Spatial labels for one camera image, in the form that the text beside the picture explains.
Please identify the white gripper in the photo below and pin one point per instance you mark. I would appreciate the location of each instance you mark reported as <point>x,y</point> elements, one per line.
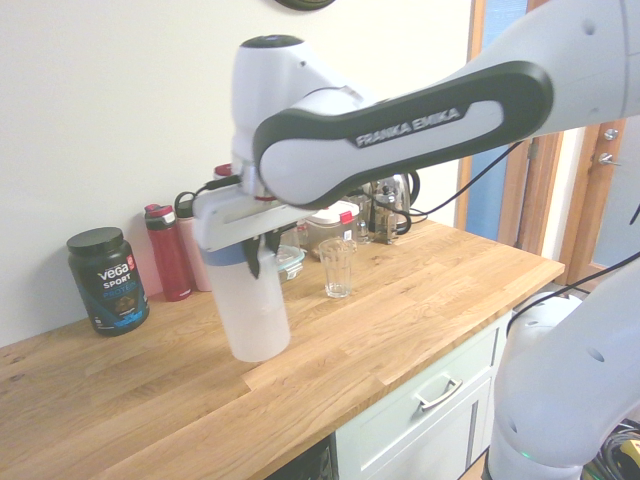
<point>235,220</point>

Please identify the white pitcher with blue lid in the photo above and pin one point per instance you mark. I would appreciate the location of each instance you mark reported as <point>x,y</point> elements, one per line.
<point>250,320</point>

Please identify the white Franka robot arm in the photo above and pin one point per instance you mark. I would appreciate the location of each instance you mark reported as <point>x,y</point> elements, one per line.
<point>400,140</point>

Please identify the pink water bottle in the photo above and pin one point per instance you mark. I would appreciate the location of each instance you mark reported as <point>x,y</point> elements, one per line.
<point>190,250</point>

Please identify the red water bottle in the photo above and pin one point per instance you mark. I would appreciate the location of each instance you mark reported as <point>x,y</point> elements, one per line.
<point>170,265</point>

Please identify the glass container with teal lid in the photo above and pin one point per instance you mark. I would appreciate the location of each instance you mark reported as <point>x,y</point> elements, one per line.
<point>291,262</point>

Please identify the cereal container with white lid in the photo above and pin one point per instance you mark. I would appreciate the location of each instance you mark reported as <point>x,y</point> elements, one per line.
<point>325,232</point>

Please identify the clear drinking glass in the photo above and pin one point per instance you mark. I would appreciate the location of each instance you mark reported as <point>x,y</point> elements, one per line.
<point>337,280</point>

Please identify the glass French press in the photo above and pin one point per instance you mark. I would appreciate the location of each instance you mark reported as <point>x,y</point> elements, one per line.
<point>390,220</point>

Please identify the shiny steel electric kettle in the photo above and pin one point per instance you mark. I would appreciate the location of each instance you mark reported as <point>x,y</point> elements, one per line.
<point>402,192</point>

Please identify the black protein powder tub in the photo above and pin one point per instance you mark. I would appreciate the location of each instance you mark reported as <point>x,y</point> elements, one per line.
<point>107,290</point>

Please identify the black dishwasher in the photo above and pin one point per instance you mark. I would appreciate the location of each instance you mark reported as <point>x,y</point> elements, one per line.
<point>310,465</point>

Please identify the green cabinet drawer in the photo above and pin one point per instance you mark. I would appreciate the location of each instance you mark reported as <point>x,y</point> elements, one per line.
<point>390,440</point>

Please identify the wooden door with blue panel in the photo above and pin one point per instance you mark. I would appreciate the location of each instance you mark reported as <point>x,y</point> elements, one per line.
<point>585,210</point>

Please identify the silver door lock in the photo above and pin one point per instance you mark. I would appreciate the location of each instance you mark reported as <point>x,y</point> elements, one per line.
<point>611,133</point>

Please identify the black round wall clock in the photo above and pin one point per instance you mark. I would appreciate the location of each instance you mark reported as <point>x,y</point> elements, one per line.
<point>305,3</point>

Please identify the wooden door frame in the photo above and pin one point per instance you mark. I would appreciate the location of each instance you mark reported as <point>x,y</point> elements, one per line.
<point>542,200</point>

